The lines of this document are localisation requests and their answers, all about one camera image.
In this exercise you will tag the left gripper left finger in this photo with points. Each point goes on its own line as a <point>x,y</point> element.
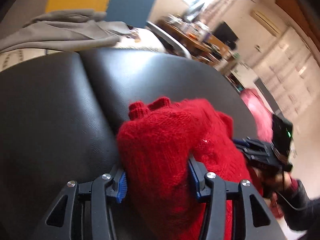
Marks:
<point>83,210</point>

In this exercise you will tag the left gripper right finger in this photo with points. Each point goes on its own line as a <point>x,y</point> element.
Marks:
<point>252,218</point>

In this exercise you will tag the red knit sweater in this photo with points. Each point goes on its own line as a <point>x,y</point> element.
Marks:
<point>154,148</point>

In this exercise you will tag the right hand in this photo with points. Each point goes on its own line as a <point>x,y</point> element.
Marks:
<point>275,182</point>

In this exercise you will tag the pink ruffled bedding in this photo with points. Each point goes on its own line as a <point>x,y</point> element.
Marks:
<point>261,115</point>

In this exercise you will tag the dark jacket right sleeve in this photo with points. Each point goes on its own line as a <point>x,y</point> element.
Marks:
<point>300,212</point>

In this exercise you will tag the black monitor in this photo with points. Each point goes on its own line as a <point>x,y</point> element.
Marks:
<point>225,34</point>

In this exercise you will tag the cluttered wooden desk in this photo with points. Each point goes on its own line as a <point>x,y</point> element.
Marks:
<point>202,45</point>

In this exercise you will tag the beige patterned cushion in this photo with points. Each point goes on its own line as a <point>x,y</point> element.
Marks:
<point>14,57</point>

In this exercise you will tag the white printed cushion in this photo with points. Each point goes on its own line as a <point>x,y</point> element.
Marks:
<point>141,39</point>

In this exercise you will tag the grey garment on chair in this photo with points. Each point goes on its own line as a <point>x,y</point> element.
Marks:
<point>67,30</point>

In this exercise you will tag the grey yellow blue chair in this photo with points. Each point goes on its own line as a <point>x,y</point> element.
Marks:
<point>135,13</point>

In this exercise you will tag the wall air conditioner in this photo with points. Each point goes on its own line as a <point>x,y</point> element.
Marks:
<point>264,21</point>

